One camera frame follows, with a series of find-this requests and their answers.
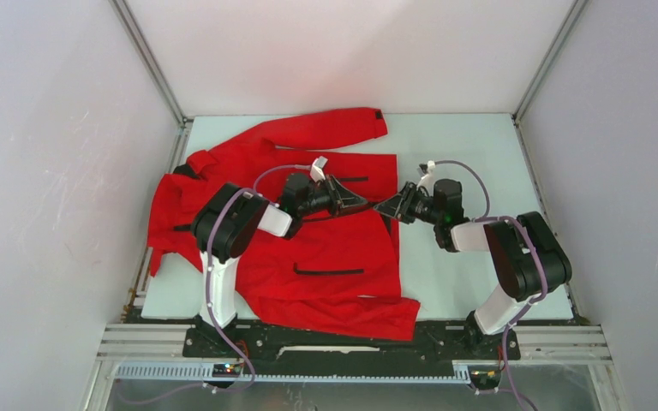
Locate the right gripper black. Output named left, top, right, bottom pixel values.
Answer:
left=374, top=182, right=443, bottom=226

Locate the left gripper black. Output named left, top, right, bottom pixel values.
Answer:
left=296, top=174, right=366, bottom=217

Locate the red zip jacket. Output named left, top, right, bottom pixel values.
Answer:
left=147, top=107, right=421, bottom=342

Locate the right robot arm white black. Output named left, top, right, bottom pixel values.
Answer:
left=374, top=179, right=572, bottom=358

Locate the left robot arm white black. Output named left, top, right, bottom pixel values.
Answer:
left=190, top=173, right=369, bottom=357

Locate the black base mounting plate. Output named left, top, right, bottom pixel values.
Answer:
left=182, top=320, right=521, bottom=376

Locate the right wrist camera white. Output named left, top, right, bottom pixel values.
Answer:
left=417, top=160, right=436, bottom=190

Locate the aluminium frame rail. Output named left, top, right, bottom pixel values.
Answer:
left=96, top=323, right=614, bottom=366

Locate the grey cable duct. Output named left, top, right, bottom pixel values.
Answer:
left=114, top=361, right=470, bottom=384

